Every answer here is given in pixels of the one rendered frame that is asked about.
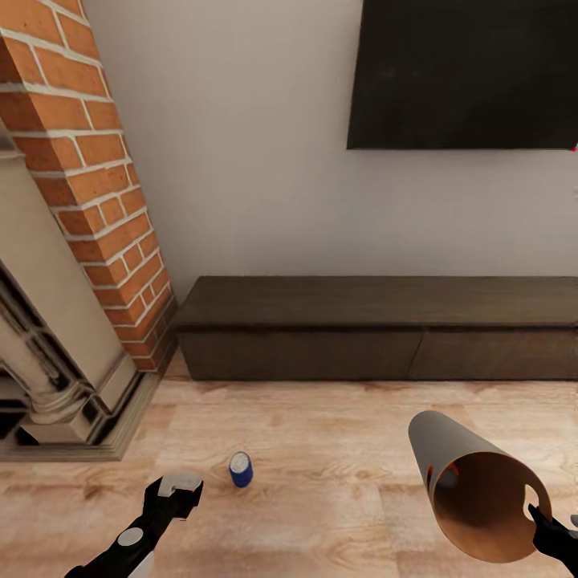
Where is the trash can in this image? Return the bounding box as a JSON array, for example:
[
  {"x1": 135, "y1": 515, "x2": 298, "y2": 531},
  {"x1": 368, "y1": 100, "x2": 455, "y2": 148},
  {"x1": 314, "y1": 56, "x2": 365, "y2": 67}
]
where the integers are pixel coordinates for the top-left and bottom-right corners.
[{"x1": 408, "y1": 410, "x2": 552, "y2": 563}]

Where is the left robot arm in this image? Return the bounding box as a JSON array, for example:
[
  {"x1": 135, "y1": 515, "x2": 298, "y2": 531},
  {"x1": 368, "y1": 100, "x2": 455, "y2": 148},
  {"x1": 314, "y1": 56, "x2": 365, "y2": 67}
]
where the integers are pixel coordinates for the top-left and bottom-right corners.
[{"x1": 64, "y1": 472, "x2": 203, "y2": 578}]

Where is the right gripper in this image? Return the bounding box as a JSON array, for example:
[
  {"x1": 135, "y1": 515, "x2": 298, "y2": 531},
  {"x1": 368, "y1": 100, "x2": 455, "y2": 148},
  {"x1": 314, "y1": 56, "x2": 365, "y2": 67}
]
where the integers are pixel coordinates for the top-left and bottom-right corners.
[{"x1": 527, "y1": 503, "x2": 578, "y2": 578}]

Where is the can of soda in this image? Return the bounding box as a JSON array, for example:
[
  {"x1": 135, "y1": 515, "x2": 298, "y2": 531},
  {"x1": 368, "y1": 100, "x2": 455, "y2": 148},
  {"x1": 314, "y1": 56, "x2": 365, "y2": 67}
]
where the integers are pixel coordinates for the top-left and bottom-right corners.
[
  {"x1": 428, "y1": 462, "x2": 458, "y2": 489},
  {"x1": 229, "y1": 451, "x2": 253, "y2": 488}
]

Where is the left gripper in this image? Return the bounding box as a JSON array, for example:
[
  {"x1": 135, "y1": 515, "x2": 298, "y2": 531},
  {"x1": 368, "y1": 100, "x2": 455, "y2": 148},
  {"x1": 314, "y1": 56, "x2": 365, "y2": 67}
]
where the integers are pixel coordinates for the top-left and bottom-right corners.
[{"x1": 143, "y1": 478, "x2": 203, "y2": 529}]

